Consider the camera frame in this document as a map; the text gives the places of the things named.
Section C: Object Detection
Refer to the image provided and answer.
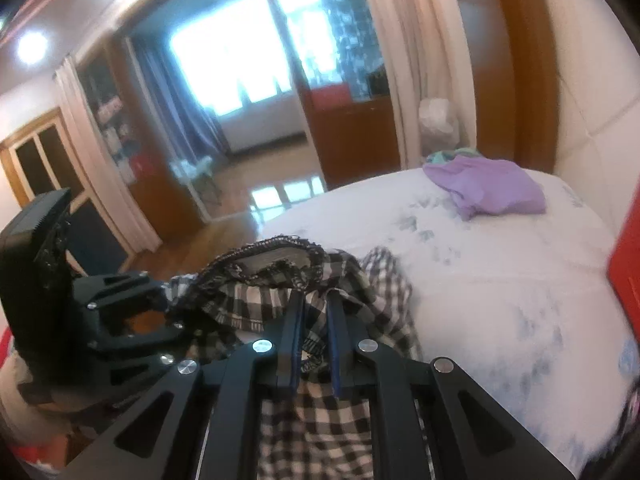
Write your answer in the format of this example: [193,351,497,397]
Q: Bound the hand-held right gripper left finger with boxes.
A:
[65,290,306,480]

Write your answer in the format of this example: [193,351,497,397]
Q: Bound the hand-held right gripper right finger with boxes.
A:
[326,294,576,480]

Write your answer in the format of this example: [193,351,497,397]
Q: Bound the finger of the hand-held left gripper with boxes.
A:
[75,271,171,318]
[92,322,191,368]

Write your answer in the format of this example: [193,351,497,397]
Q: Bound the black white checkered garment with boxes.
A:
[165,234,426,480]

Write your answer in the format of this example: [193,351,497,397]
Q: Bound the wooden door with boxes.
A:
[0,107,131,281]

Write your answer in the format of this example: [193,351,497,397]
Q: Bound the cream curtain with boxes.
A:
[52,55,166,256]
[355,0,476,171]

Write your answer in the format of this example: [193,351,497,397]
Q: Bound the white folding rack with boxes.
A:
[170,157,223,221]

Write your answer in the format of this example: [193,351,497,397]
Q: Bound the wooden display cabinet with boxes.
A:
[75,50,171,241]

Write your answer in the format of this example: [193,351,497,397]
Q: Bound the bed with floral sheet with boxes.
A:
[260,167,640,480]

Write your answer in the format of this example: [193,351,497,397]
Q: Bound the blue curtain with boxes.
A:
[127,37,231,161]

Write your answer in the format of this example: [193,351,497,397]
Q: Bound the teal cloth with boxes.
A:
[425,147,483,166]

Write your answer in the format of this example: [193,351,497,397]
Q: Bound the purple garment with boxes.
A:
[424,155,547,221]

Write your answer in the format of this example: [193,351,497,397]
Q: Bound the round ceiling light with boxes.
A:
[15,30,51,63]

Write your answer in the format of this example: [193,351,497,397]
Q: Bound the red box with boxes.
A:
[310,84,351,111]

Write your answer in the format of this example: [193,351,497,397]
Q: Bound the white plastic bag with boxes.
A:
[417,97,461,158]

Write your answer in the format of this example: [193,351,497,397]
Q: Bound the bright window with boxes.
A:
[167,0,346,116]

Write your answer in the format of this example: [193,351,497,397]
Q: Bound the black printed garment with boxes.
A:
[585,385,640,480]

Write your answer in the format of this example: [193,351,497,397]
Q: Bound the red bear-embossed suitcase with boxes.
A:
[606,205,640,331]

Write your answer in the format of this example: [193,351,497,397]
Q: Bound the wooden headboard side panel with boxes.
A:
[445,0,561,173]

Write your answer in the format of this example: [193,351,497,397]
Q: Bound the white padded headboard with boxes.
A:
[545,0,640,231]

